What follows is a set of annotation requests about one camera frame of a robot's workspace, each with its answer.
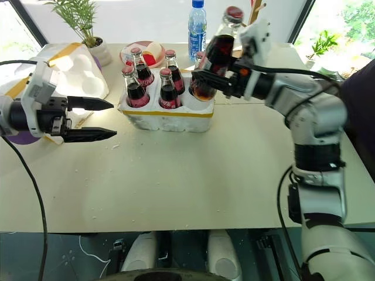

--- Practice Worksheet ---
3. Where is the purple round mat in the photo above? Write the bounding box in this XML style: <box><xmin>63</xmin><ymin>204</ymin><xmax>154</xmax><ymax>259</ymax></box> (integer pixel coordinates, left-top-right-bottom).
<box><xmin>5</xmin><ymin>55</ymin><xmax>103</xmax><ymax>146</ymax></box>

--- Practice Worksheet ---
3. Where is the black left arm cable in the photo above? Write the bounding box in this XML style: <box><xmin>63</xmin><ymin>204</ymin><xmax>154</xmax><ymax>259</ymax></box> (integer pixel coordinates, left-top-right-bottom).
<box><xmin>0</xmin><ymin>59</ymin><xmax>49</xmax><ymax>281</ymax></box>

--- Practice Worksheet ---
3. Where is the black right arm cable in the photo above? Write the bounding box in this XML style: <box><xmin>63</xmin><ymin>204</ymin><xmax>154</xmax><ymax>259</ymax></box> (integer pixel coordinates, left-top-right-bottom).
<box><xmin>248</xmin><ymin>64</ymin><xmax>343</xmax><ymax>281</ymax></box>

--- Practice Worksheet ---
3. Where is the white rounded robot leg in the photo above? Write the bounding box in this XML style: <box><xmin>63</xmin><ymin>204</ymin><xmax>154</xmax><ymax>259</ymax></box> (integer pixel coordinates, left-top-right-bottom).
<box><xmin>207</xmin><ymin>229</ymin><xmax>243</xmax><ymax>280</ymax></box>
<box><xmin>121</xmin><ymin>232</ymin><xmax>158</xmax><ymax>273</ymax></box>

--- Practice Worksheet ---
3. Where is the dark bulky shape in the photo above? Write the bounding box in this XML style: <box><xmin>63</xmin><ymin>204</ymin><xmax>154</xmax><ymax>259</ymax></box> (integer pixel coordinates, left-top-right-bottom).
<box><xmin>340</xmin><ymin>57</ymin><xmax>375</xmax><ymax>184</ymax></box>

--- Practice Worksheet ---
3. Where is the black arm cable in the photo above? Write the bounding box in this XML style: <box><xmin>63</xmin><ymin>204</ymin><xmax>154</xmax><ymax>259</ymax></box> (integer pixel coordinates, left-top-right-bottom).
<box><xmin>248</xmin><ymin>64</ymin><xmax>343</xmax><ymax>281</ymax></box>
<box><xmin>0</xmin><ymin>59</ymin><xmax>49</xmax><ymax>281</ymax></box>

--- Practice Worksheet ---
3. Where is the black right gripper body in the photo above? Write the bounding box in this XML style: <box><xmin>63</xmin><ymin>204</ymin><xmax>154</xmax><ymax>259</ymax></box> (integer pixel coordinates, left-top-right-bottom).
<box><xmin>224</xmin><ymin>57</ymin><xmax>250</xmax><ymax>99</ymax></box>

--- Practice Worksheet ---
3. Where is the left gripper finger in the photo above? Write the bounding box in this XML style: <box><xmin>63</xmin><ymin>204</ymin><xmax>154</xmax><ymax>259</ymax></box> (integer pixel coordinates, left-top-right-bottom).
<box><xmin>63</xmin><ymin>127</ymin><xmax>118</xmax><ymax>144</ymax></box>
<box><xmin>67</xmin><ymin>95</ymin><xmax>115</xmax><ymax>112</ymax></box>

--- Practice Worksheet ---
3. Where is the white and yellow toy food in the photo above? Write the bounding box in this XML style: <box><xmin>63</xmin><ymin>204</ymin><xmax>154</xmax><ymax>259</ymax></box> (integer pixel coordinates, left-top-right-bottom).
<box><xmin>142</xmin><ymin>42</ymin><xmax>163</xmax><ymax>64</ymax></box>

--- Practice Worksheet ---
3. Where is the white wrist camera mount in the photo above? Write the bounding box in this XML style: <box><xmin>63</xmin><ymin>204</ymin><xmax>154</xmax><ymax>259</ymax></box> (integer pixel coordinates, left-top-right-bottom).
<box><xmin>22</xmin><ymin>62</ymin><xmax>70</xmax><ymax>138</ymax></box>
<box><xmin>238</xmin><ymin>19</ymin><xmax>272</xmax><ymax>100</ymax></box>

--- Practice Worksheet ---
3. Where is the wooden easel frame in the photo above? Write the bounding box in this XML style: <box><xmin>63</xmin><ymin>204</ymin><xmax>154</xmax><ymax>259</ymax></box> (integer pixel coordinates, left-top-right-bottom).
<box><xmin>247</xmin><ymin>0</ymin><xmax>267</xmax><ymax>26</ymax></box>

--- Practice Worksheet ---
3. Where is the blue plastic water bottle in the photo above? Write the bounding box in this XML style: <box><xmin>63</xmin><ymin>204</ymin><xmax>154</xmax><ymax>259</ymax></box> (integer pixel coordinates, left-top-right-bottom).
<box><xmin>187</xmin><ymin>0</ymin><xmax>209</xmax><ymax>63</ymax></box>

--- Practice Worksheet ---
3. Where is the white foam crate yellow tape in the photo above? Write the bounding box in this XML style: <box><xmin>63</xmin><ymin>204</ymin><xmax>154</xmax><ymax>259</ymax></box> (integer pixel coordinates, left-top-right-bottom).
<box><xmin>117</xmin><ymin>68</ymin><xmax>216</xmax><ymax>133</ymax></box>

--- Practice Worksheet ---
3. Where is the pink plate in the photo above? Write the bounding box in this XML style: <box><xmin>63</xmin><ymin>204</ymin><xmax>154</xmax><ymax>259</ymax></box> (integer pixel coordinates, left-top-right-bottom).
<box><xmin>120</xmin><ymin>40</ymin><xmax>165</xmax><ymax>70</ymax></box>

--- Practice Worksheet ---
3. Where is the glass cola bottle red cap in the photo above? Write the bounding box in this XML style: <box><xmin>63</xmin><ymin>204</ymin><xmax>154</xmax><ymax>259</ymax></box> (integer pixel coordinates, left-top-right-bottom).
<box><xmin>189</xmin><ymin>5</ymin><xmax>246</xmax><ymax>102</ymax></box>
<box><xmin>130</xmin><ymin>47</ymin><xmax>155</xmax><ymax>89</ymax></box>
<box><xmin>164</xmin><ymin>49</ymin><xmax>186</xmax><ymax>96</ymax></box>
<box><xmin>194</xmin><ymin>52</ymin><xmax>206</xmax><ymax>71</ymax></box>
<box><xmin>121</xmin><ymin>64</ymin><xmax>151</xmax><ymax>108</ymax></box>
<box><xmin>158</xmin><ymin>67</ymin><xmax>182</xmax><ymax>109</ymax></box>

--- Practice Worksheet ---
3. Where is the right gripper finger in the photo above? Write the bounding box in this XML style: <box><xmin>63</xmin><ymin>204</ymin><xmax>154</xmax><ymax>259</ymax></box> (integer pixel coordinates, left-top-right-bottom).
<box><xmin>191</xmin><ymin>70</ymin><xmax>233</xmax><ymax>92</ymax></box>

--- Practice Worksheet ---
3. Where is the black window frame post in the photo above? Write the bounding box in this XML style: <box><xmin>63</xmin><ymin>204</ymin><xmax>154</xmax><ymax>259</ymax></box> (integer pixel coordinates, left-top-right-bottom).
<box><xmin>16</xmin><ymin>0</ymin><xmax>50</xmax><ymax>47</ymax></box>
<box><xmin>288</xmin><ymin>0</ymin><xmax>318</xmax><ymax>44</ymax></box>

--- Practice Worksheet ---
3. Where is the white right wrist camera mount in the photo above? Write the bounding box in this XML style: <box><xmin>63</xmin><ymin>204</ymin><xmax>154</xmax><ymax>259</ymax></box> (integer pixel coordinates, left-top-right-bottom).
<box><xmin>238</xmin><ymin>19</ymin><xmax>272</xmax><ymax>100</ymax></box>

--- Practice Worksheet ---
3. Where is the red toy food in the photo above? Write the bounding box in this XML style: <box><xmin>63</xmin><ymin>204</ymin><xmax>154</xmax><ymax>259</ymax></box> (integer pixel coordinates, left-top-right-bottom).
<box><xmin>142</xmin><ymin>52</ymin><xmax>157</xmax><ymax>67</ymax></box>

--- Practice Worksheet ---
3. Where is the small green plant white pot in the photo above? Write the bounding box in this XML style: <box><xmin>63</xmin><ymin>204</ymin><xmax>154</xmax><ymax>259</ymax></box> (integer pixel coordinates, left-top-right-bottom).
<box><xmin>305</xmin><ymin>30</ymin><xmax>338</xmax><ymax>70</ymax></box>

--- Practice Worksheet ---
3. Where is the dark rounded robot torso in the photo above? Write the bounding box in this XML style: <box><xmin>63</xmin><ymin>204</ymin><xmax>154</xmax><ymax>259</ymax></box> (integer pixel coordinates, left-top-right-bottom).
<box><xmin>104</xmin><ymin>268</ymin><xmax>244</xmax><ymax>281</ymax></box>

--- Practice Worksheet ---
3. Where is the green plant in white pot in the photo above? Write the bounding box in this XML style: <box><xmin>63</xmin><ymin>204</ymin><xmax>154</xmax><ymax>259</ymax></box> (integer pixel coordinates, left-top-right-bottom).
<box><xmin>39</xmin><ymin>0</ymin><xmax>114</xmax><ymax>67</ymax></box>

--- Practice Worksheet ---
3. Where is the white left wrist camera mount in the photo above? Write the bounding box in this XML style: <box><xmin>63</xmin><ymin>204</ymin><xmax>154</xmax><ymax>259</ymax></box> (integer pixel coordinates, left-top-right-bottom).
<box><xmin>22</xmin><ymin>62</ymin><xmax>70</xmax><ymax>138</ymax></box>

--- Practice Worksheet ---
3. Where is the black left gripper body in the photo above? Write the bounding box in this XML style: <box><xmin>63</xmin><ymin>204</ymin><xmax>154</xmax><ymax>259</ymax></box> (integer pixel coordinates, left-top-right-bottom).
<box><xmin>36</xmin><ymin>98</ymin><xmax>73</xmax><ymax>137</ymax></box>

